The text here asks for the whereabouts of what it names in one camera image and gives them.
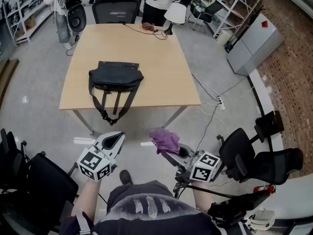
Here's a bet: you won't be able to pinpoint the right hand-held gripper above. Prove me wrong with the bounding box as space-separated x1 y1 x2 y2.
161 143 222 183

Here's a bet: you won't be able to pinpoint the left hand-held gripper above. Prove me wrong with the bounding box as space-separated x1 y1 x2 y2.
77 131 126 182

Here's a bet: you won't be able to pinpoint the purple cloth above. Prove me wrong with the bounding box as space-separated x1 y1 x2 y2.
149 129 181 156

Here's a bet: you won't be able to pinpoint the person's right forearm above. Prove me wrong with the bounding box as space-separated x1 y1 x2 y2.
192 180 216 214

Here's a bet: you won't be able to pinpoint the person's left forearm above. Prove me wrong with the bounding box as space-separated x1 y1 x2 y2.
75 179 103 224

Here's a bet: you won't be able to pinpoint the grey metal table leg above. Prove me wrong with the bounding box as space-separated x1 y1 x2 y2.
162 106 189 129
72 109 95 135

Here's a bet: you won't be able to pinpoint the person's black shoe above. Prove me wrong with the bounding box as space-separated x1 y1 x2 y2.
119 169 134 186

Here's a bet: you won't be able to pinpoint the white power strip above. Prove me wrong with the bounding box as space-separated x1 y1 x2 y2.
216 95 226 111

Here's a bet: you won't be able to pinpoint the person's dark printed shirt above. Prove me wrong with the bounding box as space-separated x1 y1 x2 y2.
58 180 252 235

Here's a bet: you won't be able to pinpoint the red fire extinguisher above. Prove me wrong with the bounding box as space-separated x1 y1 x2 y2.
253 184 276 193

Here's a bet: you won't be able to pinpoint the black box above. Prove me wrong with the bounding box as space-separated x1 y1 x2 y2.
254 110 285 141

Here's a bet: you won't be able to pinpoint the black coat rack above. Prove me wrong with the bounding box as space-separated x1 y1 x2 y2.
224 2 266 54

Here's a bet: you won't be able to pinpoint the wooden planks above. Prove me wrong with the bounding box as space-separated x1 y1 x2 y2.
0 58 20 109

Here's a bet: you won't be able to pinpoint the black oval bag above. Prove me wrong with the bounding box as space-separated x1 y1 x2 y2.
67 3 87 34

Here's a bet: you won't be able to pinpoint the white waste bin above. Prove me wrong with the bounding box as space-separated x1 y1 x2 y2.
216 29 232 46

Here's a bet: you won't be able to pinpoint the black mesh office chair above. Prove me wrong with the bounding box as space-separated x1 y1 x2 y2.
92 0 141 24

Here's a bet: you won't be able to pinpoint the white metal shelf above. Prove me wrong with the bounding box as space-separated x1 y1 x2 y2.
195 0 261 39
0 0 54 47

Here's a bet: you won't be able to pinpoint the grey metal cabinet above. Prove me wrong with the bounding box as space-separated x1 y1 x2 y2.
226 13 286 77

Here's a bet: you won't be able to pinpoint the white shade table lamp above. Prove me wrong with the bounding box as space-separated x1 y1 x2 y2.
163 1 188 36

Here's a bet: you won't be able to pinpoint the black chair with metal legs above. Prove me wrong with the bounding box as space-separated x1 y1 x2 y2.
189 0 224 34

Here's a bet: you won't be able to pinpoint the black floor cable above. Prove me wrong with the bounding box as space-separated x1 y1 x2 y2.
195 101 221 153

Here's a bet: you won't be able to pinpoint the grey shoulder strap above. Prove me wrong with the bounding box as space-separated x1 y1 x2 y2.
75 211 95 235

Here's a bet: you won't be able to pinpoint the thin black lamp cable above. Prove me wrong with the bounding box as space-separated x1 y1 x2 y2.
121 22 169 41

